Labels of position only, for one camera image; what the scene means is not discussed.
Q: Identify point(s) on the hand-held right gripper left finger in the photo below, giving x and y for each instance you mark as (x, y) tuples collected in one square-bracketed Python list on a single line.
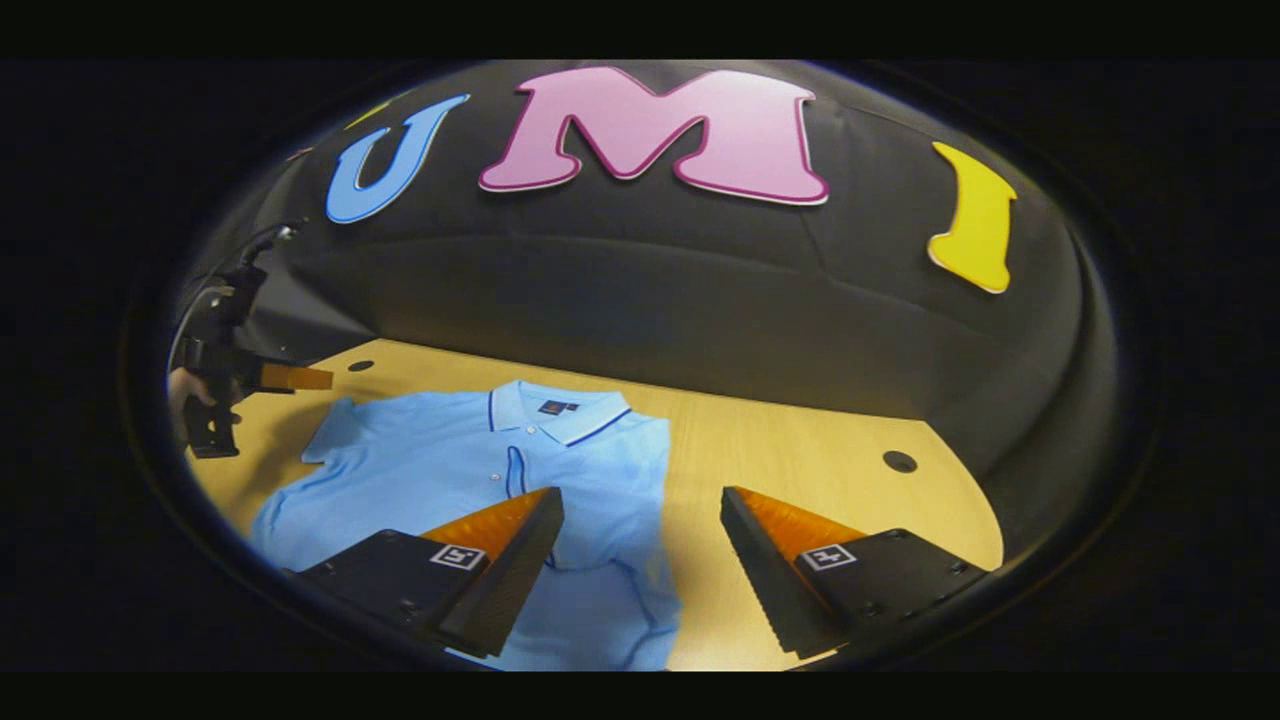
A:
[(515, 570)]

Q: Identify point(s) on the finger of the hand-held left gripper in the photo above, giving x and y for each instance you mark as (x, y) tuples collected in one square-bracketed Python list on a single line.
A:
[(295, 377)]

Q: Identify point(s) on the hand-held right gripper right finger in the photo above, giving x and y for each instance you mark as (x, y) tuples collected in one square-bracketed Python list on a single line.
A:
[(760, 570)]

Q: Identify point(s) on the light blue T-shirt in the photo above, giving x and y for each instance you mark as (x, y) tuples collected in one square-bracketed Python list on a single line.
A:
[(420, 450)]

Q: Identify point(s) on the black backdrop cloth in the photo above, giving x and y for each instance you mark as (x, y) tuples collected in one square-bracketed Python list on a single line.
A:
[(620, 290)]

